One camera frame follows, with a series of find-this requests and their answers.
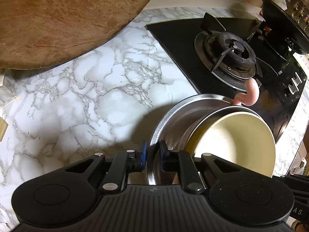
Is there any small beige block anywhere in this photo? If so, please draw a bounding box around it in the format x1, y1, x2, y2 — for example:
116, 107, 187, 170
0, 117, 8, 142

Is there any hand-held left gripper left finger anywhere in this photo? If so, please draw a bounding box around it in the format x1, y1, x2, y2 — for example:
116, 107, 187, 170
65, 140, 148, 192

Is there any pink eared bowl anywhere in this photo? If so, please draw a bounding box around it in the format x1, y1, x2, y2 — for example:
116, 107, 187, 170
232, 78, 260, 107

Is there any gas stove burner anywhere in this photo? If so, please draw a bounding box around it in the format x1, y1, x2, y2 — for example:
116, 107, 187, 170
194, 12, 264, 83

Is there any black wok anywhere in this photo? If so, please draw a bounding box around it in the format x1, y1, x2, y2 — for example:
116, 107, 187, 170
259, 0, 309, 61

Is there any black glass gas stove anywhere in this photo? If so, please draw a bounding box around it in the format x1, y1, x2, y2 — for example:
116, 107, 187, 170
145, 12, 308, 143

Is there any round wooden cutting board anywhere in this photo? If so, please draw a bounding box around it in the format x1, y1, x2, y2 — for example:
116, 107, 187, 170
0, 0, 162, 69

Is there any cream bowl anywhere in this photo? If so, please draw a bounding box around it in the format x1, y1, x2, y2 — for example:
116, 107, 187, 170
187, 111, 276, 177

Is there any person's right hand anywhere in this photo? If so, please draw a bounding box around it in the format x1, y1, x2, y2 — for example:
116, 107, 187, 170
294, 222, 309, 232

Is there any white plastic bag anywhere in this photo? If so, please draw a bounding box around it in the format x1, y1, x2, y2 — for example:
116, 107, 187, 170
270, 0, 288, 9

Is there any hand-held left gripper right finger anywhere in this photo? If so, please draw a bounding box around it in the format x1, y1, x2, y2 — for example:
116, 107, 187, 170
159, 140, 242, 193

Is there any large stainless steel bowl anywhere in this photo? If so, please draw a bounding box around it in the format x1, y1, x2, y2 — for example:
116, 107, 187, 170
146, 94, 234, 186

